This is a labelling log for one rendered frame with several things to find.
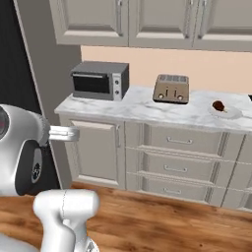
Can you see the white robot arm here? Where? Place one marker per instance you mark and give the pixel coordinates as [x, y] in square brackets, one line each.
[20, 131]

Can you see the beige base cupboard door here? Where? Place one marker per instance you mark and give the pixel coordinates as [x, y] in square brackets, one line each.
[93, 151]

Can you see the white plate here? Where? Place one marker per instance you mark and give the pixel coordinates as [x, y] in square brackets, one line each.
[229, 113]

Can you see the beige drawer front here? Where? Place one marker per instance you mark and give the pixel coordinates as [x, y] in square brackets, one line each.
[178, 160]
[246, 149]
[177, 185]
[183, 131]
[239, 200]
[243, 177]

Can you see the black fridge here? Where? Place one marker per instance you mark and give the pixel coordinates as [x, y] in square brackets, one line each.
[13, 65]

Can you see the beige wall cupboard door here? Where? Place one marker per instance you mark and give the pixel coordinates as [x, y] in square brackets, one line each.
[229, 23]
[160, 21]
[90, 19]

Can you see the grey toaster oven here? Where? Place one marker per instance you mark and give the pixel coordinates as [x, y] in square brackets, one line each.
[98, 80]

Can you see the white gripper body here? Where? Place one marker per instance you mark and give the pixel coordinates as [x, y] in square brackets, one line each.
[65, 134]

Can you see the brown steak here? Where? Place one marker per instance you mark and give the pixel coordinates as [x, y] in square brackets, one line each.
[218, 105]

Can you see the silver toaster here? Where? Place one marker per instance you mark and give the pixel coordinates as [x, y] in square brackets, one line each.
[171, 88]

